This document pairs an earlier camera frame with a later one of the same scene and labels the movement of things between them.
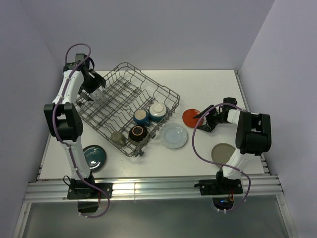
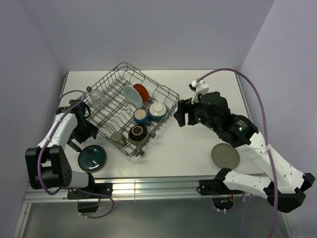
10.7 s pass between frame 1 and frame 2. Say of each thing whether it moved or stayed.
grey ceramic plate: stayed
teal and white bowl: stayed
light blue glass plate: moved
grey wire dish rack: stayed
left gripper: moved
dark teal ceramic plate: stayed
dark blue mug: stayed
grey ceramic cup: stayed
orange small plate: moved
